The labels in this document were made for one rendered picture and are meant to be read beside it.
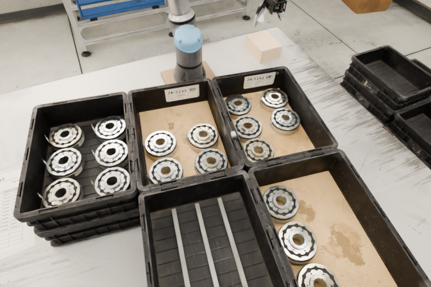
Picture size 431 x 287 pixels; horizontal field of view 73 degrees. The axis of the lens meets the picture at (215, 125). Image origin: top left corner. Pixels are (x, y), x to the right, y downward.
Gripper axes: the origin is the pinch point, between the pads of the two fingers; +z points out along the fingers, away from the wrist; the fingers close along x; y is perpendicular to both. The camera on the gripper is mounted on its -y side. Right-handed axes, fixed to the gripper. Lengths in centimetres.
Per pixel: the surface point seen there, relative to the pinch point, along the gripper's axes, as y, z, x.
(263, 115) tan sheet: 49, 4, -30
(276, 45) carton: 6.8, 9.6, 3.5
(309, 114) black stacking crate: 60, -3, -20
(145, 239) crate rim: 79, -6, -82
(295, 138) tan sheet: 63, 4, -26
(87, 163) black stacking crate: 45, 4, -93
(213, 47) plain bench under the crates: -13.7, 17.3, -21.8
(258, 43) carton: 1.7, 9.7, -4.4
